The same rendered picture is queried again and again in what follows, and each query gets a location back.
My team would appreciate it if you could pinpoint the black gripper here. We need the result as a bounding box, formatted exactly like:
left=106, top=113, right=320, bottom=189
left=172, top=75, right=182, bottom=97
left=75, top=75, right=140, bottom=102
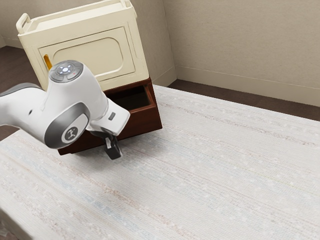
left=86, top=126, right=123, bottom=161

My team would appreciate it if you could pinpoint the dark brown open drawer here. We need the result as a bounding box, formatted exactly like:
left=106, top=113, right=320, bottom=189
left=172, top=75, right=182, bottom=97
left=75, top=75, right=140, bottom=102
left=57, top=83, right=164, bottom=157

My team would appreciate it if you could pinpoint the dark brown wooden cabinet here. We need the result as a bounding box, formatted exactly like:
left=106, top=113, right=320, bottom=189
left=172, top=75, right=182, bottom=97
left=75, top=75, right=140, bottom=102
left=100, top=75, right=154, bottom=93

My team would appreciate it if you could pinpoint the cream box with lid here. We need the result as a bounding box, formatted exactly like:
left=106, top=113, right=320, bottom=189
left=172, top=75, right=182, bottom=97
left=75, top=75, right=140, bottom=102
left=15, top=0, right=153, bottom=91

